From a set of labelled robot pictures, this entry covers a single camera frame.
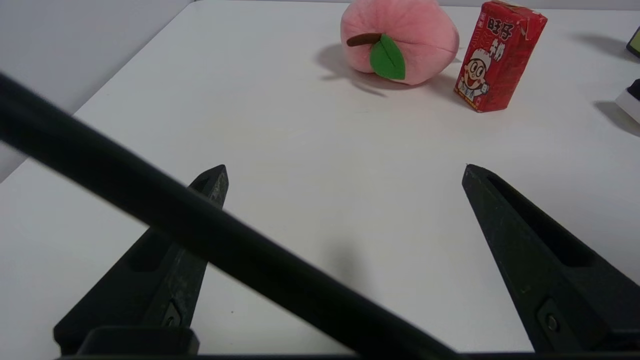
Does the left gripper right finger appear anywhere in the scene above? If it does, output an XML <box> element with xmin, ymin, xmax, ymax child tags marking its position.
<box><xmin>461</xmin><ymin>163</ymin><xmax>640</xmax><ymax>354</ymax></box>

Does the black cable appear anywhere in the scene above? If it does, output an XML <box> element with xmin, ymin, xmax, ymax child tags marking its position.
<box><xmin>0</xmin><ymin>71</ymin><xmax>463</xmax><ymax>360</ymax></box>

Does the pink plush peach toy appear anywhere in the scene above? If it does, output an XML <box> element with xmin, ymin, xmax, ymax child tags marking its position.
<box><xmin>340</xmin><ymin>0</ymin><xmax>460</xmax><ymax>86</ymax></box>

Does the black whiteboard eraser white base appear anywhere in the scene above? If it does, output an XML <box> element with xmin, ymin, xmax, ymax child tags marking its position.
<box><xmin>614</xmin><ymin>78</ymin><xmax>640</xmax><ymax>125</ymax></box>

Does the red milk drink carton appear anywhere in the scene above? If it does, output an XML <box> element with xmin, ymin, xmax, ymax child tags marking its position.
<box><xmin>453</xmin><ymin>0</ymin><xmax>549</xmax><ymax>113</ymax></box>

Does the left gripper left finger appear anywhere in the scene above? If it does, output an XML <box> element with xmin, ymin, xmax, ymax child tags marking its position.
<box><xmin>53</xmin><ymin>164</ymin><xmax>230</xmax><ymax>357</ymax></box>

